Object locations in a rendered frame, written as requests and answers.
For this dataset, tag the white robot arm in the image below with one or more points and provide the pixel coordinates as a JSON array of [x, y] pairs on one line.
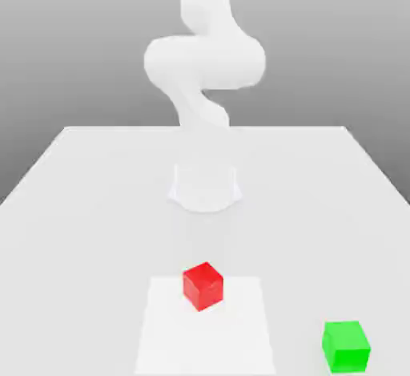
[[205, 61]]

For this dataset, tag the small red cube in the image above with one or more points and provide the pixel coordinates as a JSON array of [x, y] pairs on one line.
[[202, 286]]

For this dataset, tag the small green cube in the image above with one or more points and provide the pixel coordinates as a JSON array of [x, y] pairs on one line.
[[346, 347]]

